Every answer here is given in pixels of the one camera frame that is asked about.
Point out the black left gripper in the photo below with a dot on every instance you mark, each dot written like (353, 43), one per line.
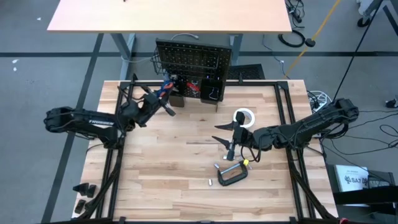
(140, 109)

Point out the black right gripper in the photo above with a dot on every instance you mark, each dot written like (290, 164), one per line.
(245, 138)

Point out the blue and orange scissors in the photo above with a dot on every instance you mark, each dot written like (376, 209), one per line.
(168, 86)

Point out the red utility knife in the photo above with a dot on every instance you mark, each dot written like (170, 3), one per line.
(193, 87)

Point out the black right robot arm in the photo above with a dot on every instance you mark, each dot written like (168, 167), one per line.
(311, 127)

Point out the tall black pegboard bin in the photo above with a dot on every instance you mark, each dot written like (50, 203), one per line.
(177, 101)

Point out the white tape roll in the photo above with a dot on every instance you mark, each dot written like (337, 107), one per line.
(252, 118)

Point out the small yellow tag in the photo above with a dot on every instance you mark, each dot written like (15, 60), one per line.
(246, 162)

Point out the short black pegboard bin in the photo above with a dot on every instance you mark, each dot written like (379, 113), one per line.
(203, 93)

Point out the black C-clamp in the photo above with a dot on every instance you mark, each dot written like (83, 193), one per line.
(231, 182)

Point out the black metal pegboard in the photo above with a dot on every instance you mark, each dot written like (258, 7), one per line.
(192, 59)

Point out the black floor mat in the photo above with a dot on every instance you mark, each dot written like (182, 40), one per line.
(250, 72)

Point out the light wooden desk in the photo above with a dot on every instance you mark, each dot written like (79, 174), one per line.
(171, 15)

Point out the white power strip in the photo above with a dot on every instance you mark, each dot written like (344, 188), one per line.
(319, 105)

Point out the black plastic spare part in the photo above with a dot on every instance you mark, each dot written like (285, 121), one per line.
(91, 190)
(80, 206)
(81, 188)

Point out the white printed box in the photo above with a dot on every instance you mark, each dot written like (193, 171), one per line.
(351, 177)

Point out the small red object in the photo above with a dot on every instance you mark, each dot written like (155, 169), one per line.
(344, 221)

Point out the black cart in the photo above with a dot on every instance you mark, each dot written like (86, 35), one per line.
(367, 197)

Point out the black caster foot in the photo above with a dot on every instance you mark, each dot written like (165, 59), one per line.
(392, 103)

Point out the white stand with caster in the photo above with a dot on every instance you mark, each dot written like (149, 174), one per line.
(363, 21)

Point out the black aluminium table frame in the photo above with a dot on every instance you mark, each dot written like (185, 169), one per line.
(264, 83)

